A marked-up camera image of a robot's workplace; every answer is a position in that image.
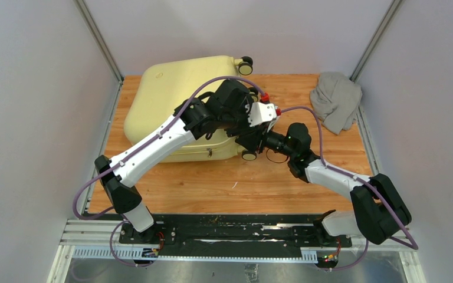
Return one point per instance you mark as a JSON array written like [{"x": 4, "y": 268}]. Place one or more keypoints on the grey crumpled cloth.
[{"x": 336, "y": 100}]

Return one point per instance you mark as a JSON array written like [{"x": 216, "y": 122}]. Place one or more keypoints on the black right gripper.
[{"x": 250, "y": 143}]

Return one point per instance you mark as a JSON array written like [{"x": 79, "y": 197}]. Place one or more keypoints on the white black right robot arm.
[{"x": 378, "y": 210}]

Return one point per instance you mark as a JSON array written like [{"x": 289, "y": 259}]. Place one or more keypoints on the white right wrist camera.
[{"x": 272, "y": 123}]

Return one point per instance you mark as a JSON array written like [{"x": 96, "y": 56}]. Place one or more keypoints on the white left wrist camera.
[{"x": 262, "y": 113}]

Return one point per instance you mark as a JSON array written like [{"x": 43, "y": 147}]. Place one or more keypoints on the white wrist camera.
[
  {"x": 262, "y": 113},
  {"x": 272, "y": 123}
]

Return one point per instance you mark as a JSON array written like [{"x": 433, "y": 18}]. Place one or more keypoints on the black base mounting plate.
[{"x": 233, "y": 235}]

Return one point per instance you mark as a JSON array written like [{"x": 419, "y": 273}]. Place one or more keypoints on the cream suitcase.
[{"x": 163, "y": 87}]

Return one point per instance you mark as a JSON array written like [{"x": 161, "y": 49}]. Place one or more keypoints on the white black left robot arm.
[{"x": 220, "y": 103}]

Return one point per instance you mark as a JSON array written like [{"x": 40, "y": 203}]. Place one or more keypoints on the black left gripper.
[{"x": 245, "y": 127}]

